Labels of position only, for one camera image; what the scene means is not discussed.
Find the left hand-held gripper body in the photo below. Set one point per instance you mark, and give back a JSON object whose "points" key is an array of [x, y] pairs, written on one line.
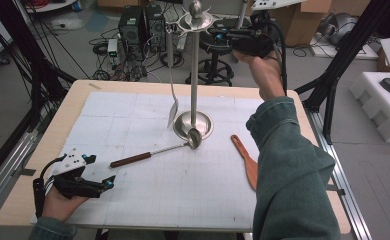
{"points": [[68, 163]]}

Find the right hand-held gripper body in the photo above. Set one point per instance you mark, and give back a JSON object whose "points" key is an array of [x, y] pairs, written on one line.
{"points": [[253, 41]]}

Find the steel utensil stand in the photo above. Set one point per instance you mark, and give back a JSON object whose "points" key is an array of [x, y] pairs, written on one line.
{"points": [[194, 73]]}

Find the steel spatula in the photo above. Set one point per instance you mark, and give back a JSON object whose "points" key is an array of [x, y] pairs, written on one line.
{"points": [[169, 46]]}

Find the wooden rice paddle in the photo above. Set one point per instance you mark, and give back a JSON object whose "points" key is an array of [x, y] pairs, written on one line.
{"points": [[249, 166]]}

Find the person's right hand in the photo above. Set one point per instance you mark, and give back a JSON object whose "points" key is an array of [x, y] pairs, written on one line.
{"points": [[266, 75]]}

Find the person's left hand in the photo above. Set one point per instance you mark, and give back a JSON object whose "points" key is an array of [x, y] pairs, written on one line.
{"points": [[58, 206]]}

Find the white metal stand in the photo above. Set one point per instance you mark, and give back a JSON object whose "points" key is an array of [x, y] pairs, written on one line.
{"points": [[242, 13]]}

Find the black round stool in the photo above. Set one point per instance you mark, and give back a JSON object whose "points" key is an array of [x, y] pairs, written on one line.
{"points": [[216, 71]]}

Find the white grid mat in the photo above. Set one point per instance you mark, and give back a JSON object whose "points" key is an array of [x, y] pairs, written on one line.
{"points": [[149, 193]]}

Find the grey tape strip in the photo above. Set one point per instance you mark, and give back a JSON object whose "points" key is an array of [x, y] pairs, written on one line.
{"points": [[24, 172], [340, 191]]}

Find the cardboard box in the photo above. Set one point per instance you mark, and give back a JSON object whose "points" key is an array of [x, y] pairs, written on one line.
{"points": [[308, 25]]}

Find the black computer tower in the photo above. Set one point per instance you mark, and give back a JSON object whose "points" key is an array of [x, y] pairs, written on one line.
{"points": [[130, 28], [156, 30]]}

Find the grey round device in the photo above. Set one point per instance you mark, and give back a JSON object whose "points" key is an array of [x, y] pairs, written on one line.
{"points": [[341, 28]]}

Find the grey box with green light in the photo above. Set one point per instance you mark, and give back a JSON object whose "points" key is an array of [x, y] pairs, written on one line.
{"points": [[112, 50]]}

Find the white foam block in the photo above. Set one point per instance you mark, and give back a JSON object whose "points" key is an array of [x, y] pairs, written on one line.
{"points": [[376, 103]]}

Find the aluminium rail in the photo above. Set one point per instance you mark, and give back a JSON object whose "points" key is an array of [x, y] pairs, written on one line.
{"points": [[353, 213], [6, 170]]}

